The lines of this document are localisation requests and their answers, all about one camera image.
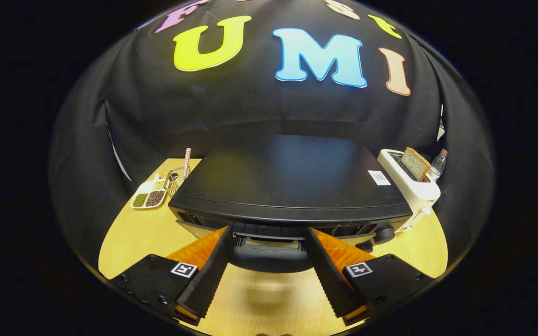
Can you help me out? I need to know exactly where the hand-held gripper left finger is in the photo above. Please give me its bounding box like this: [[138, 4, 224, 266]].
[[110, 225, 234, 326]]

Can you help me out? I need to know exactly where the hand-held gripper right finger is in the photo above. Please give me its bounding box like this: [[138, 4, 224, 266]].
[[306, 227, 435, 326]]

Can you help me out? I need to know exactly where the black toaster oven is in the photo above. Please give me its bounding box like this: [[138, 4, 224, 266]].
[[168, 134, 413, 273]]

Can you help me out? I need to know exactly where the white pop-up toaster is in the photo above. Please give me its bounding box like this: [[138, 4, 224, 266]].
[[377, 148, 441, 232]]

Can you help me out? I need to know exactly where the white divided dish of beans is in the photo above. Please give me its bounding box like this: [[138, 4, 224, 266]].
[[130, 174, 168, 210]]

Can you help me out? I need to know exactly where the brown bread slice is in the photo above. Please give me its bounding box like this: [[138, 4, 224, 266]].
[[401, 147, 431, 182]]

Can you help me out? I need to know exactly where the clear water bottle red label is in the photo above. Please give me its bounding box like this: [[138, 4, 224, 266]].
[[425, 148, 448, 182]]

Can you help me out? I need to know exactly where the wire mesh cup holder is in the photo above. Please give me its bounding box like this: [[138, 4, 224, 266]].
[[163, 167, 191, 197]]

